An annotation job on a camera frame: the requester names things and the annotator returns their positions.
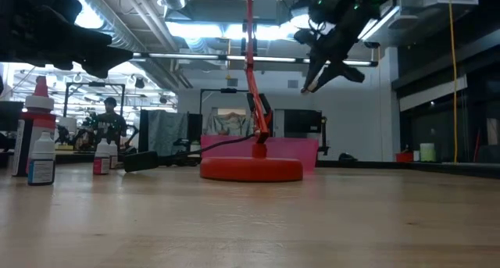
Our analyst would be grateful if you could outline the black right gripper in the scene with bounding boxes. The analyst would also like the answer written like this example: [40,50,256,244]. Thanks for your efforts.
[299,4,370,95]

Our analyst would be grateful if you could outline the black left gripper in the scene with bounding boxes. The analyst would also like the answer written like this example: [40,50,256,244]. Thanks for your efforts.
[0,0,134,80]

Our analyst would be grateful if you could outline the large pink food coloring bottle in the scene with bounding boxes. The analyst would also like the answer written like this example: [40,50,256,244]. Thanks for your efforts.
[11,75,58,178]

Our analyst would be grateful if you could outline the black screen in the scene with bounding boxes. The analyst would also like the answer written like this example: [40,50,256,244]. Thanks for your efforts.
[273,108,323,139]

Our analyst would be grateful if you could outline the person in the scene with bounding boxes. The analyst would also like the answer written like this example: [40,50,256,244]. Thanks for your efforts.
[92,96,129,151]

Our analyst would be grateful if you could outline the pink plastic bin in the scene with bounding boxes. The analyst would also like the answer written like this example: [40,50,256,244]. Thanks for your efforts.
[200,134,320,172]

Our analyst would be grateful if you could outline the cabinet with grey cover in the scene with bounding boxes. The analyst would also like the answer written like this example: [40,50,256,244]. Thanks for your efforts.
[138,109,203,156]

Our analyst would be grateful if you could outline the red desk lamp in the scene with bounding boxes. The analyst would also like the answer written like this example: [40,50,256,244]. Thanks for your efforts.
[199,0,304,183]

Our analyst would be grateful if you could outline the white and green roll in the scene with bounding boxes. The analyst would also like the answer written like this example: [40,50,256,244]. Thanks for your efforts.
[419,142,437,163]

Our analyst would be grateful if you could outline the black lamp power cord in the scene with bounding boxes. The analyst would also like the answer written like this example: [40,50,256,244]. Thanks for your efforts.
[123,133,261,173]

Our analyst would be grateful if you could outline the black aluminium table frame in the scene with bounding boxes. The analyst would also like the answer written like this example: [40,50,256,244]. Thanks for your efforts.
[315,159,500,180]

